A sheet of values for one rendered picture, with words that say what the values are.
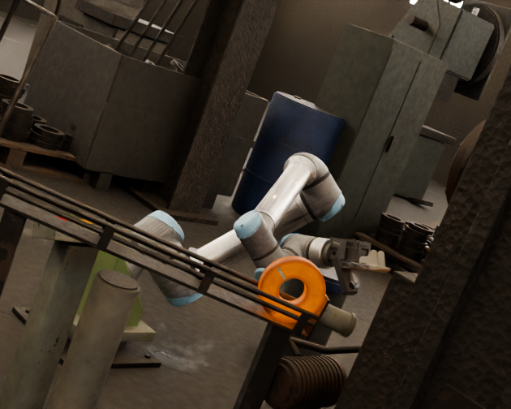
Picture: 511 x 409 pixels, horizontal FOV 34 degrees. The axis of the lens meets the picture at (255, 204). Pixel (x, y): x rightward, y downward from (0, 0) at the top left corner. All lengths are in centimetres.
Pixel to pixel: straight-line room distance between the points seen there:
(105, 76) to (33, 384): 291
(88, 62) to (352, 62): 184
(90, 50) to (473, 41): 596
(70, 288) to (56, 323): 10
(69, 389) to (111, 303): 26
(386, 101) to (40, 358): 397
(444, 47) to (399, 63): 416
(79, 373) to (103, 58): 310
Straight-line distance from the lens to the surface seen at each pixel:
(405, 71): 593
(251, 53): 515
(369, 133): 586
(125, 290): 215
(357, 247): 240
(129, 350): 308
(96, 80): 510
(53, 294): 228
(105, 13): 721
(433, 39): 999
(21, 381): 238
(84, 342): 221
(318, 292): 198
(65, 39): 550
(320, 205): 293
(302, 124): 570
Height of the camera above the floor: 124
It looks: 11 degrees down
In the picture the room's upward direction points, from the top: 21 degrees clockwise
